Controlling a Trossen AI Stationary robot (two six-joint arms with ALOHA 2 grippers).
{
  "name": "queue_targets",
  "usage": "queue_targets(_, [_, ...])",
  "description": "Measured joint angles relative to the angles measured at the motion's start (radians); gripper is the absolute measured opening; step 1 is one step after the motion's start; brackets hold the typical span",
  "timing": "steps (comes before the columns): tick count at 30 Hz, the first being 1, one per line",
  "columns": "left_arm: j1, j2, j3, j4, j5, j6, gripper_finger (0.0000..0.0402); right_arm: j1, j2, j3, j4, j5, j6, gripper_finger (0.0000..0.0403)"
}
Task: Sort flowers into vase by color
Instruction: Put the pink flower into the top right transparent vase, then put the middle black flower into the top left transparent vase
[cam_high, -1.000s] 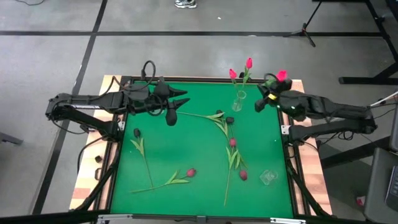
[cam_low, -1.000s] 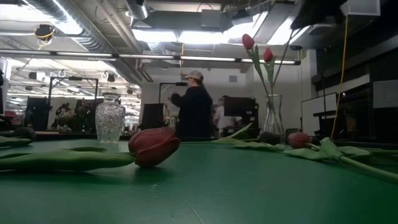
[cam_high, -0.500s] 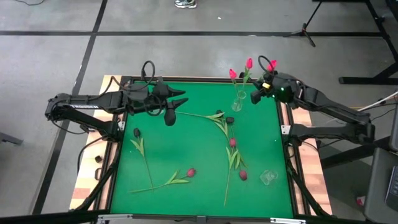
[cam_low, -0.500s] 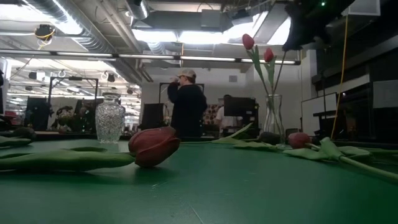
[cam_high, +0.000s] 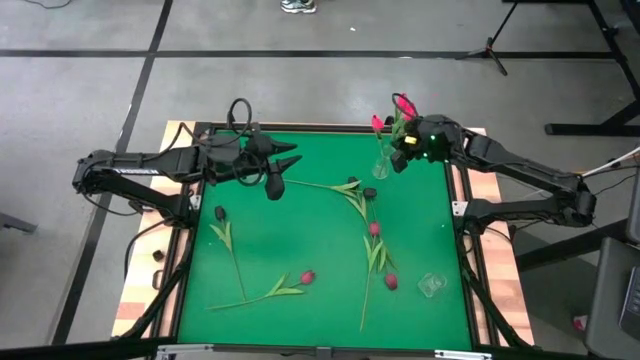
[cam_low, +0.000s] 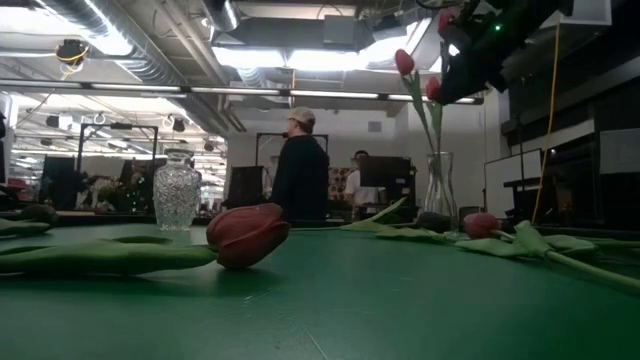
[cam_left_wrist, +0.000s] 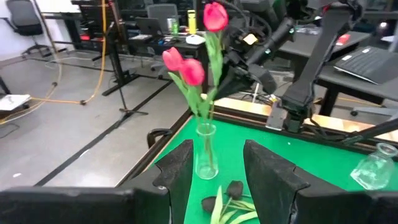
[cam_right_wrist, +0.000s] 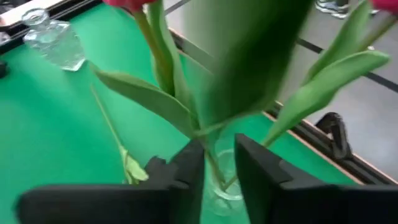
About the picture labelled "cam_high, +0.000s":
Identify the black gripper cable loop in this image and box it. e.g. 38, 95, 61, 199
227, 97, 254, 134
391, 92, 420, 122

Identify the grey stand foot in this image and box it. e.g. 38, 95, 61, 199
0, 211, 39, 235

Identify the person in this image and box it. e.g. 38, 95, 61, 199
279, 0, 318, 15

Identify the slim clear glass vase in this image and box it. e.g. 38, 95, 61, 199
371, 144, 396, 181

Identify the silver corner bracket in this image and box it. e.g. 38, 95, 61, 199
433, 348, 494, 360

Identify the black tripod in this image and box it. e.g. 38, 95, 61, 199
453, 0, 522, 77

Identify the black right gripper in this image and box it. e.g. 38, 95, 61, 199
390, 114, 464, 175

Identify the red artificial tulip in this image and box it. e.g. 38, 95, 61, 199
370, 113, 389, 171
377, 239, 400, 293
358, 220, 389, 334
389, 92, 420, 151
205, 269, 317, 312

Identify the dark artificial tulip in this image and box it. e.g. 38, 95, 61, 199
283, 178, 379, 201
208, 204, 249, 303
346, 175, 375, 227

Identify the grey equipment case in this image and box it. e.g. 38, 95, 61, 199
583, 234, 640, 360

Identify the small clear plastic cup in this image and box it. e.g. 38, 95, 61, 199
416, 271, 449, 300

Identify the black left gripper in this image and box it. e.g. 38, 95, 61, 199
199, 130, 304, 184

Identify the green table mat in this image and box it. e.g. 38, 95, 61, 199
177, 130, 474, 351

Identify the black stand leg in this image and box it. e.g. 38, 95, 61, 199
514, 217, 640, 274

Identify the white rod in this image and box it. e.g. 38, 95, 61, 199
581, 147, 640, 180

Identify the black aluminium table frame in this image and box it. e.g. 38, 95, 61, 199
149, 121, 504, 360

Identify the black diagonal frame strut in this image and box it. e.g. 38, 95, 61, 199
118, 247, 197, 341
462, 227, 531, 349

